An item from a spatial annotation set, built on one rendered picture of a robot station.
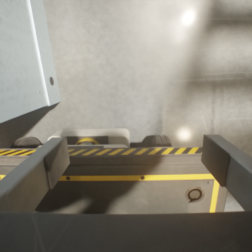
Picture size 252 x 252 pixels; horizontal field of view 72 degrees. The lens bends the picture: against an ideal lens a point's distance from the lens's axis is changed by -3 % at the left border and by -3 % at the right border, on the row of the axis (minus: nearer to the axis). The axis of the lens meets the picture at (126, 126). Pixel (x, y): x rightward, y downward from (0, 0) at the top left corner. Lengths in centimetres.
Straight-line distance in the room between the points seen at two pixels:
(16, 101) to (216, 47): 63
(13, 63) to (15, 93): 7
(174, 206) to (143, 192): 8
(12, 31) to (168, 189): 51
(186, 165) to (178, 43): 43
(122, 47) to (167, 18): 18
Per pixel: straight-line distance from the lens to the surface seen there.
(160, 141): 58
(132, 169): 38
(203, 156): 17
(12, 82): 48
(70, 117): 71
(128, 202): 43
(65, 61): 69
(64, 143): 16
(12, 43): 52
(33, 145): 72
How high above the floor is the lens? 65
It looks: 74 degrees down
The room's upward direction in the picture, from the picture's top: 175 degrees counter-clockwise
